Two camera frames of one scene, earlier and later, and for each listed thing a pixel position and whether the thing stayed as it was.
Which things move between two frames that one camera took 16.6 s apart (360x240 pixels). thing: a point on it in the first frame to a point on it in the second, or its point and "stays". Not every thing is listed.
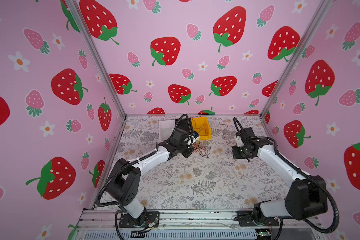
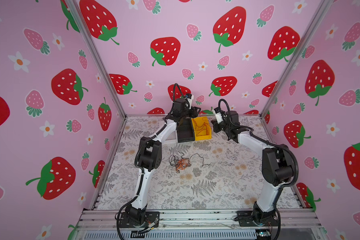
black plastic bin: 184,123 stays
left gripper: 189,150 to 192,113
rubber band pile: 204,151 to 181,163
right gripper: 235,154 to 216,129
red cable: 223,135 to 201,126
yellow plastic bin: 201,125 stays
